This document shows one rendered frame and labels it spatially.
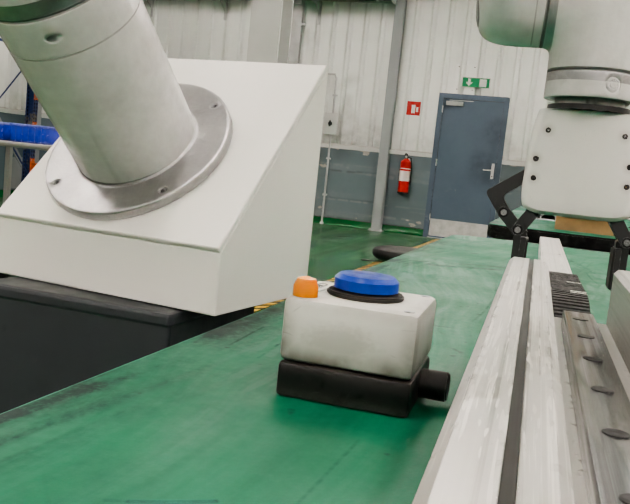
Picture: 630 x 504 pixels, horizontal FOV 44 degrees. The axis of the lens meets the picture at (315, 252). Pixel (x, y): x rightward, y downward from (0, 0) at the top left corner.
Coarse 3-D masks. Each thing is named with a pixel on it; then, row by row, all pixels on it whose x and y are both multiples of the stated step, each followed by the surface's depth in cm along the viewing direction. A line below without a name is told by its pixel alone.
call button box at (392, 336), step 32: (320, 288) 49; (288, 320) 46; (320, 320) 45; (352, 320) 45; (384, 320) 44; (416, 320) 44; (288, 352) 46; (320, 352) 45; (352, 352) 45; (384, 352) 44; (416, 352) 44; (288, 384) 46; (320, 384) 45; (352, 384) 45; (384, 384) 44; (416, 384) 46; (448, 384) 47
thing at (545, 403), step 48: (528, 288) 41; (624, 288) 48; (480, 336) 28; (528, 336) 28; (576, 336) 44; (624, 336) 46; (480, 384) 21; (528, 384) 21; (576, 384) 34; (624, 384) 39; (480, 432) 17; (528, 432) 17; (576, 432) 30; (624, 432) 27; (432, 480) 14; (480, 480) 14; (528, 480) 14; (576, 480) 25; (624, 480) 23
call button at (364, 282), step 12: (336, 276) 48; (348, 276) 47; (360, 276) 47; (372, 276) 48; (384, 276) 48; (348, 288) 47; (360, 288) 46; (372, 288) 46; (384, 288) 47; (396, 288) 47
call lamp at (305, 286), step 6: (306, 276) 46; (300, 282) 46; (306, 282) 46; (312, 282) 46; (294, 288) 46; (300, 288) 46; (306, 288) 46; (312, 288) 46; (318, 288) 46; (294, 294) 46; (300, 294) 46; (306, 294) 46; (312, 294) 46
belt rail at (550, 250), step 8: (544, 240) 158; (552, 240) 160; (544, 248) 138; (552, 248) 139; (560, 248) 141; (544, 256) 122; (552, 256) 123; (560, 256) 125; (552, 264) 111; (560, 264) 112; (568, 264) 113; (568, 272) 102
